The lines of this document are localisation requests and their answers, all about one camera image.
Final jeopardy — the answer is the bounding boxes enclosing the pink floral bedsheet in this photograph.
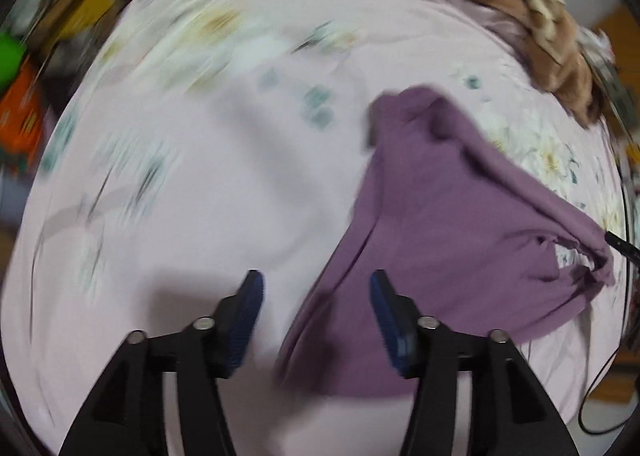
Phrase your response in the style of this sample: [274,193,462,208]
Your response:
[0,0,632,456]

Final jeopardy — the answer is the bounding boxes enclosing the black cable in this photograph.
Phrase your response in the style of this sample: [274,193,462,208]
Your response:
[577,126,640,436]

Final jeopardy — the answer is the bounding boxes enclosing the orange box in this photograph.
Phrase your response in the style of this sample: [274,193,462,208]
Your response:
[0,61,47,158]

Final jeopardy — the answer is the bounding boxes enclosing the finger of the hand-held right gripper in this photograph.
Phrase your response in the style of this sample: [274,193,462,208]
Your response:
[604,231,640,265]

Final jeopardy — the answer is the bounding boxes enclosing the brown plush blanket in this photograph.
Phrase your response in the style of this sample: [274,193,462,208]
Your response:
[320,0,608,129]

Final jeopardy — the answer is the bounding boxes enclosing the orange wooden furniture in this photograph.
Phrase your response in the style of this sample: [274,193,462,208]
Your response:
[597,6,640,67]

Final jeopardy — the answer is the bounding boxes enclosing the green round object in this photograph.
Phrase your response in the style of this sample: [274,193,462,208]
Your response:
[0,33,27,89]

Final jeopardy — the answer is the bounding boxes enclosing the purple sweater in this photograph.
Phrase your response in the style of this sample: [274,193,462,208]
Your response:
[274,85,617,398]

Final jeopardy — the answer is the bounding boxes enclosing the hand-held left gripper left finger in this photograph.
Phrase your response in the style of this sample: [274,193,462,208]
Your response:
[59,269,265,456]

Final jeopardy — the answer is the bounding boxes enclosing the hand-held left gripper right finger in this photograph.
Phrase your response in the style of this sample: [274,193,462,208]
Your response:
[369,269,582,456]

